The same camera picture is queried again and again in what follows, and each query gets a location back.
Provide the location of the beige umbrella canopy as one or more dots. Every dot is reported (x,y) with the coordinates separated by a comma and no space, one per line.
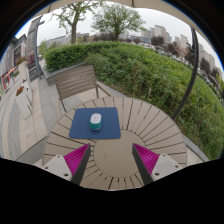
(150,4)

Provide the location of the bare-trunked leaning tree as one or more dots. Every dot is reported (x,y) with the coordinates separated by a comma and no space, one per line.
(74,30)

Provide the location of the white planter with flowers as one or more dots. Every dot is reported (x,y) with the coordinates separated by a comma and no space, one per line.
(22,68)
(23,103)

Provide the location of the round leafy green tree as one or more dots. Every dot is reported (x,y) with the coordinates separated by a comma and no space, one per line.
(117,18)

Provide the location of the distant apartment buildings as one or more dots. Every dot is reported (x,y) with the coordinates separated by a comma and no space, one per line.
(160,32)

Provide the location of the dark blue mouse pad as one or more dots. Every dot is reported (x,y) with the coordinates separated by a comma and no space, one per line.
(80,126)

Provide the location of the dark curved umbrella pole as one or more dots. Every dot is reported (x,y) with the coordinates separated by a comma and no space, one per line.
(190,73)

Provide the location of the white and teal computer mouse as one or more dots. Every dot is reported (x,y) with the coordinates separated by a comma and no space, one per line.
(95,119)

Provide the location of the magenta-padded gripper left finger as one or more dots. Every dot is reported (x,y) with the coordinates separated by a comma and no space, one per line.
(75,159)

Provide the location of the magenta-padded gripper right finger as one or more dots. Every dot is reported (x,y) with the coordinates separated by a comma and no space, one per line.
(146,159)

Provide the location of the brown slatted outdoor chair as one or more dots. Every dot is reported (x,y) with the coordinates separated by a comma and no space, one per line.
(75,81)

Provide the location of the tall grey sign pillar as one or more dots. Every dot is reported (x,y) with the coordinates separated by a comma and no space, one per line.
(32,43)

